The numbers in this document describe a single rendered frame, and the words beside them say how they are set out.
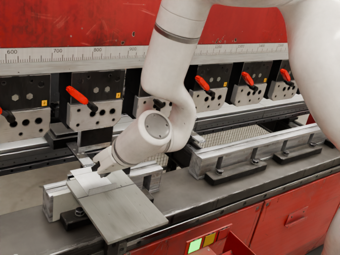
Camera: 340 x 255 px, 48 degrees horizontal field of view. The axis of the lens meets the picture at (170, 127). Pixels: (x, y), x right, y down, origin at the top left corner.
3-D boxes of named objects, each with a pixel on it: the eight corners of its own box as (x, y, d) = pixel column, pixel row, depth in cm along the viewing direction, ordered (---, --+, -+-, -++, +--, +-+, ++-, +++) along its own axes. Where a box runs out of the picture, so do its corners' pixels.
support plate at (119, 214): (107, 245, 91) (108, 242, 90) (65, 184, 109) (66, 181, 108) (168, 223, 101) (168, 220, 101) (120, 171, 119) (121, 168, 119)
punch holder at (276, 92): (270, 101, 144) (283, 60, 137) (254, 93, 150) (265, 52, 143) (294, 97, 153) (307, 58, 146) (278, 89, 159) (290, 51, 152)
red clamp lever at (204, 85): (202, 76, 111) (216, 94, 118) (194, 72, 114) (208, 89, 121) (198, 81, 111) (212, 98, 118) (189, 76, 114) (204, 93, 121)
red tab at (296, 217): (287, 228, 178) (292, 216, 175) (284, 225, 179) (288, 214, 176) (306, 219, 187) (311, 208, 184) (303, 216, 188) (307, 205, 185)
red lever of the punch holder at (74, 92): (73, 87, 88) (99, 108, 95) (66, 81, 91) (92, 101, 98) (68, 93, 88) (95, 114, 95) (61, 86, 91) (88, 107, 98)
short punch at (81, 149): (79, 154, 108) (81, 124, 104) (76, 150, 109) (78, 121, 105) (111, 147, 113) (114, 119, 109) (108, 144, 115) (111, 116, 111)
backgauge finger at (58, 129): (71, 174, 114) (71, 160, 112) (41, 134, 132) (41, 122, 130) (106, 166, 121) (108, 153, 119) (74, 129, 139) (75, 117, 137)
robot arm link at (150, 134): (145, 129, 95) (112, 132, 90) (171, 107, 84) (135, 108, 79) (154, 161, 92) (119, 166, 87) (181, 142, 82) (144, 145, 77)
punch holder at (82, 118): (69, 133, 98) (72, 73, 91) (56, 119, 104) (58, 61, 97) (120, 125, 107) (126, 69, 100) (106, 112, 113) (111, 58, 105)
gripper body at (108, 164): (140, 133, 96) (123, 148, 105) (104, 139, 90) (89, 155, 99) (150, 160, 94) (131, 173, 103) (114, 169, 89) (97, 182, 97)
